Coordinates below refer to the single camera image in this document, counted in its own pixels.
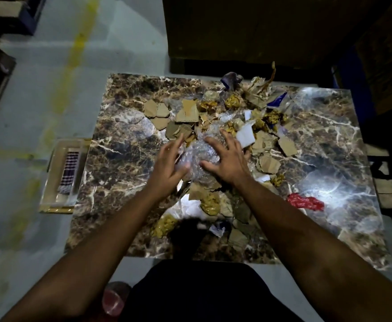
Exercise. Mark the person's left hand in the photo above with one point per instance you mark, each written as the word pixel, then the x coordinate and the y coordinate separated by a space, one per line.
pixel 167 174

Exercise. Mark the person's right hand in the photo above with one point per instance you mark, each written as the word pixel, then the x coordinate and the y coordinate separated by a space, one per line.
pixel 231 167

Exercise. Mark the clear bubble wrap sheet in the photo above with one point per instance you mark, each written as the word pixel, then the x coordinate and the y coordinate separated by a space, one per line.
pixel 196 154

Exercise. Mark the white paper piece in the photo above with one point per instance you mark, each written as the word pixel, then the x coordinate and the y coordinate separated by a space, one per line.
pixel 245 135

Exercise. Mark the pile of cardboard and paper scraps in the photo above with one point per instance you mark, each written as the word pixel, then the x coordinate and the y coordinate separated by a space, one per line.
pixel 266 140

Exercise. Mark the red plastic wrapper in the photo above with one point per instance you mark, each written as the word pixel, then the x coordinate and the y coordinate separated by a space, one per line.
pixel 305 201

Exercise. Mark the blue foil wrapper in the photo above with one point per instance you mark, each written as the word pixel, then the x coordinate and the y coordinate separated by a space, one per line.
pixel 278 100

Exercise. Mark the checked cloth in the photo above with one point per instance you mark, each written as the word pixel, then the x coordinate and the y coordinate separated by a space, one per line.
pixel 68 171

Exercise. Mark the person's right forearm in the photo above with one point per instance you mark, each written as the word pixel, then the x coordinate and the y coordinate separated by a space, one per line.
pixel 310 258

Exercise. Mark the person's left forearm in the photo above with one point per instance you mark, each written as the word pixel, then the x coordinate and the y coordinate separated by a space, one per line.
pixel 92 258

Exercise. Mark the marble pattern table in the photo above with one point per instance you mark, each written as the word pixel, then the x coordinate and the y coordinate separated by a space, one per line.
pixel 122 157

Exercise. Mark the person's dark clothing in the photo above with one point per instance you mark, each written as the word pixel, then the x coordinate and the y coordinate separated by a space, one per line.
pixel 199 295

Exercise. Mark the pink round object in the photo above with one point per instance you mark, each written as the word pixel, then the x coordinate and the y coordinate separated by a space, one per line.
pixel 115 300

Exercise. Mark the large dark cardboard box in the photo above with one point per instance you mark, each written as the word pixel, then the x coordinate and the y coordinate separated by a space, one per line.
pixel 249 30

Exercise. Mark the yellow blue printed cardboard box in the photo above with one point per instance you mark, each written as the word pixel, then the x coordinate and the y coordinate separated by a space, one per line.
pixel 383 63

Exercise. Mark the blue pallet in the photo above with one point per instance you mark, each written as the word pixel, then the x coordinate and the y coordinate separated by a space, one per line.
pixel 11 13

